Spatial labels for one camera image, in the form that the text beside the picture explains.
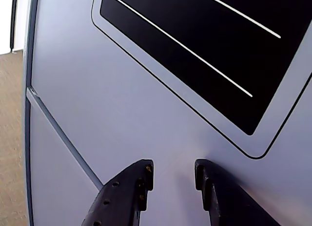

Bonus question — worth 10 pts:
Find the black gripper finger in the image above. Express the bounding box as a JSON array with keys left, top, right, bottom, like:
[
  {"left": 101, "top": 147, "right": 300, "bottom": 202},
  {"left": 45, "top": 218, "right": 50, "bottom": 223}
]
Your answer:
[
  {"left": 194, "top": 158, "right": 282, "bottom": 226},
  {"left": 81, "top": 159, "right": 155, "bottom": 226}
]

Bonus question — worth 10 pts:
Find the blue toy kitchen unit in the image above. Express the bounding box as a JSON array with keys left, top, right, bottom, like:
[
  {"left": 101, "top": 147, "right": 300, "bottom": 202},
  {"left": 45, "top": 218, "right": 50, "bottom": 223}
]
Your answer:
[{"left": 23, "top": 0, "right": 104, "bottom": 226}]

